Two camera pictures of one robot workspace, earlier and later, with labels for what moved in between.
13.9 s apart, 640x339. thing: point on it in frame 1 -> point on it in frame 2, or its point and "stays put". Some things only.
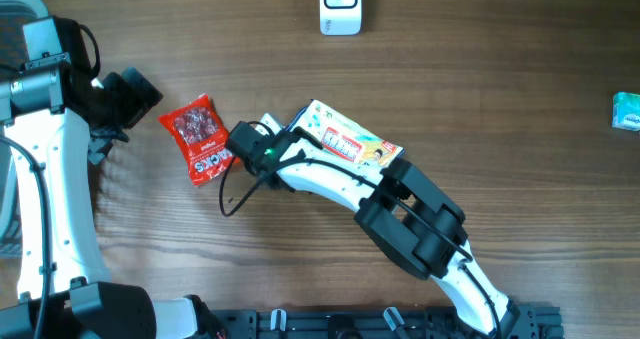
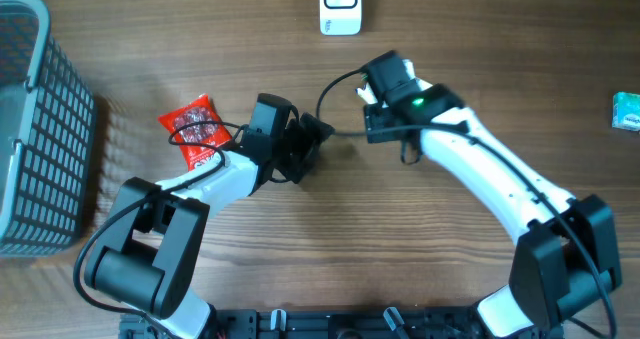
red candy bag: (202, 134) stays put
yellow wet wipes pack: (343, 136) -> (383, 79)
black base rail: (514, 322) stays put
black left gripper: (137, 100) -> (311, 135)
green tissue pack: (626, 111) stays put
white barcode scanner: (340, 7) stays put
